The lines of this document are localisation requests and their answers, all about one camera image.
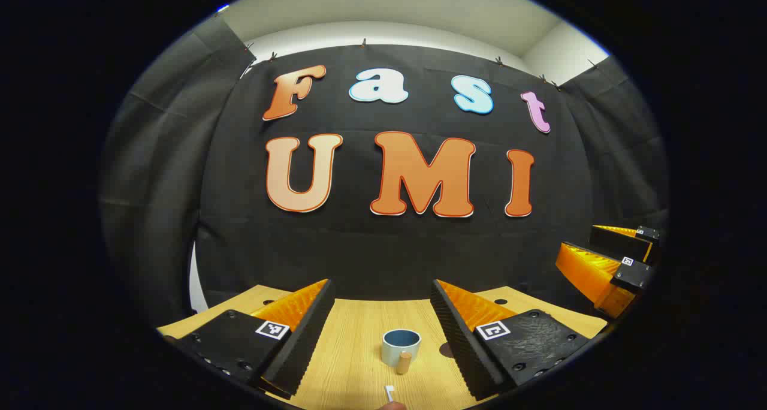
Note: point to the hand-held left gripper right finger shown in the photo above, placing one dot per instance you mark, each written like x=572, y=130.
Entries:
x=464, y=350

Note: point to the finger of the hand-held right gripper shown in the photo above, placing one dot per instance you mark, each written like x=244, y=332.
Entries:
x=617, y=242
x=593, y=275

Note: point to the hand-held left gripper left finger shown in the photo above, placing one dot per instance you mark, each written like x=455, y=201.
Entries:
x=299, y=350

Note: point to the white and blue toothbrush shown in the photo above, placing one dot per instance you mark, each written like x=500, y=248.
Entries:
x=389, y=392

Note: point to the wooden desktop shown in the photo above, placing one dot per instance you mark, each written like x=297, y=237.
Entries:
x=359, y=338

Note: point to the black backdrop cloth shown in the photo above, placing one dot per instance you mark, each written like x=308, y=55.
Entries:
x=359, y=248

